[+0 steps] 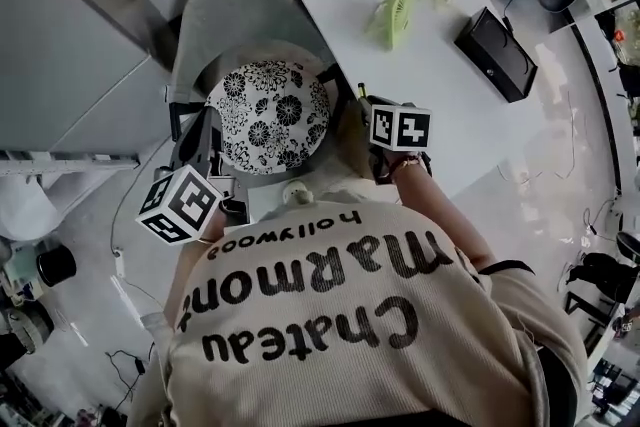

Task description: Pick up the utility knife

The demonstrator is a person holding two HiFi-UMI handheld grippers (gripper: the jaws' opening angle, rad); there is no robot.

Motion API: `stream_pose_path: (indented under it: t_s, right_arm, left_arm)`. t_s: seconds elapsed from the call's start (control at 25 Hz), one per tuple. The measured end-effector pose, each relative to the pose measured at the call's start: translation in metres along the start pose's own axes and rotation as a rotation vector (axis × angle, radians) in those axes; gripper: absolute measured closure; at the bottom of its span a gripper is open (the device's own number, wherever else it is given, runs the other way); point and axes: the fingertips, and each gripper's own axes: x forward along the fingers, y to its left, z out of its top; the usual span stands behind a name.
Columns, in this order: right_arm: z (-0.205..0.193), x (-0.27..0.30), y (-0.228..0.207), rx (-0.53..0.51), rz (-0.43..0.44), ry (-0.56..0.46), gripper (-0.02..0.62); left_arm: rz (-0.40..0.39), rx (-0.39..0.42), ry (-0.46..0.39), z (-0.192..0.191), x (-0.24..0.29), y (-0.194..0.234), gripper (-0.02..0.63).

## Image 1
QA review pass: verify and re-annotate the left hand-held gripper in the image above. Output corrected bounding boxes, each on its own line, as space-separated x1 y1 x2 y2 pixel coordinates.
135 142 251 247

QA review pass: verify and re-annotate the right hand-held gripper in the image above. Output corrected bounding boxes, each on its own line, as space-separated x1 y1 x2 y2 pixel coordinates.
367 97 433 186

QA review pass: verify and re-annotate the person's right forearm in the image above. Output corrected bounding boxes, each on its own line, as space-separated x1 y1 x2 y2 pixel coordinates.
392 153 497 277

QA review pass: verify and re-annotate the person's left forearm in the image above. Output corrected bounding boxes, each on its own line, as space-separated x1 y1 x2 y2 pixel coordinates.
198 213 227 247

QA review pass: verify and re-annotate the green hand fan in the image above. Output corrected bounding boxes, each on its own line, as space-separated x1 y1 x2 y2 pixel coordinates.
364 0 417 52

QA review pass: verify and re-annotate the small white figure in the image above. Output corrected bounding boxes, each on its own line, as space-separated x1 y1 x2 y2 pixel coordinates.
282 179 317 206

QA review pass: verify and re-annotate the black rectangular box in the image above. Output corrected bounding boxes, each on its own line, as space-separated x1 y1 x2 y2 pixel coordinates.
453 6 539 104

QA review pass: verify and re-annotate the black and white floral cushion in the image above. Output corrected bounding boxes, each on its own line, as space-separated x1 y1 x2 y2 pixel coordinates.
204 59 332 176

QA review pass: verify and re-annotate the black cylinder bin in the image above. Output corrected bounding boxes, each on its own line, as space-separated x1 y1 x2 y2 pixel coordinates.
35 246 78 288

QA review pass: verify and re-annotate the grey cabinet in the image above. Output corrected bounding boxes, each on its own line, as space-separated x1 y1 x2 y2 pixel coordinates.
0 0 169 152

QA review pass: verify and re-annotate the grey chair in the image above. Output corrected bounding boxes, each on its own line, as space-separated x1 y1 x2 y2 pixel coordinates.
167 0 346 176

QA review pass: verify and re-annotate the beige sweater with black print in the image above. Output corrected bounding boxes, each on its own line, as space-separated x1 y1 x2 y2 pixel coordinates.
127 178 589 427

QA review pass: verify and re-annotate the black stool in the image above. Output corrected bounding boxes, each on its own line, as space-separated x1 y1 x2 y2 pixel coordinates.
564 230 640 331

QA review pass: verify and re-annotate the thin wrist bracelet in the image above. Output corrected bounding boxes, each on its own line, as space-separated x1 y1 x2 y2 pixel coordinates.
391 153 422 177

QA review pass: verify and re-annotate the white power adapter with cable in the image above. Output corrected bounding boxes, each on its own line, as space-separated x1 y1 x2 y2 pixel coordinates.
110 194 132 277

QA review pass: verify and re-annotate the aluminium rail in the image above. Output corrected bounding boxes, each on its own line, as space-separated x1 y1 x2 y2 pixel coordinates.
0 150 142 177

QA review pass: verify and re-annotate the black cable with adapter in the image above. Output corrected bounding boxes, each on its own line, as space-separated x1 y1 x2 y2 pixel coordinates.
104 348 147 411

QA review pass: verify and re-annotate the black strap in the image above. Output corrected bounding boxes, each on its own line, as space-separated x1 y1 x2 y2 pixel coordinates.
475 260 536 277

